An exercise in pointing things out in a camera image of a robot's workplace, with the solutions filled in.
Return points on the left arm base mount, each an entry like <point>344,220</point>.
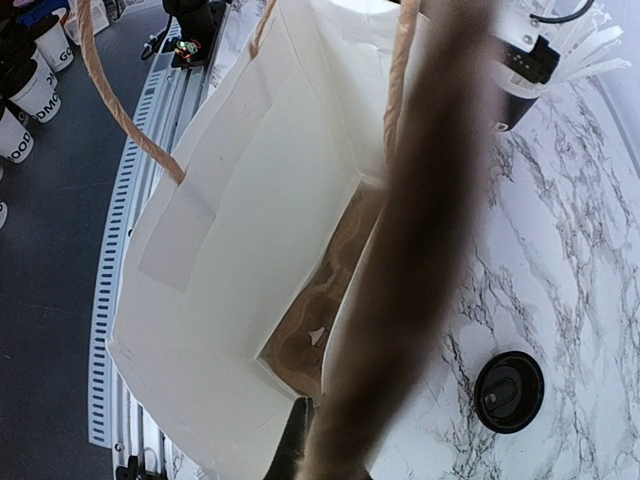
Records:
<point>200,23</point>

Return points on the white wrapped straws bundle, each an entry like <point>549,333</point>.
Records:
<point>588,45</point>

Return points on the brown cardboard cup carrier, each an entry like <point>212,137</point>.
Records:
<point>295,350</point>

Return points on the cream paper bag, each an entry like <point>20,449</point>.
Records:
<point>324,95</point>

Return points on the spare cups beside table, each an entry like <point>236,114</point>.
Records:
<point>27,92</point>

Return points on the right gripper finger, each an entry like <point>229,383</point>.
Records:
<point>290,450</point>

